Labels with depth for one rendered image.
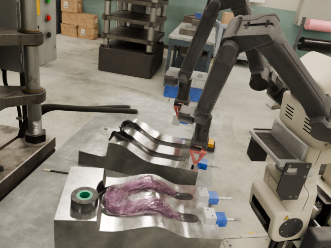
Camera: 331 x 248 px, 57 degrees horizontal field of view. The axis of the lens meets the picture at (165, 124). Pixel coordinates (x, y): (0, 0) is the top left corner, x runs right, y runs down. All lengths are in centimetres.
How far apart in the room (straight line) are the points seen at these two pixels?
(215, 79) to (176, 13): 667
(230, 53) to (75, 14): 714
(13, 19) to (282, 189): 128
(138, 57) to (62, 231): 433
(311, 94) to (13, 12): 120
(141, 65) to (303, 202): 416
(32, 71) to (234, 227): 171
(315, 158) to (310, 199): 17
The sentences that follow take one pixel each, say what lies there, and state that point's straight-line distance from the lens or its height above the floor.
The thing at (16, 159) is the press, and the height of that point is 78.
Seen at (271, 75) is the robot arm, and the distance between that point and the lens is 132.
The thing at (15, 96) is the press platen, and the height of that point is 104.
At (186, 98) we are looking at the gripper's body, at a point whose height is 106.
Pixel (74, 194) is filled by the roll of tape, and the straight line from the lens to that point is 95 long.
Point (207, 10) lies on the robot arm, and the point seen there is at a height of 147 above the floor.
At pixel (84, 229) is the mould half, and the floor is 88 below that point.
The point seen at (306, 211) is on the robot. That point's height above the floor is 81.
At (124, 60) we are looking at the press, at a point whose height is 25.
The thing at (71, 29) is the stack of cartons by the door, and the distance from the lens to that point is 789.
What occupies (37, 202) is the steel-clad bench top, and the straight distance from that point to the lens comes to 116.
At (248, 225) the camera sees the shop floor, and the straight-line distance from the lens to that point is 244.
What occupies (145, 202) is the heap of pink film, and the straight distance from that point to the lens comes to 98.
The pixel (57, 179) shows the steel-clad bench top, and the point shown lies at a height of 80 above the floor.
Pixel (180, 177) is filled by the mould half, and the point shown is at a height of 85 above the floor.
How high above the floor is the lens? 155
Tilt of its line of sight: 25 degrees down
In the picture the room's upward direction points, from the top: 9 degrees clockwise
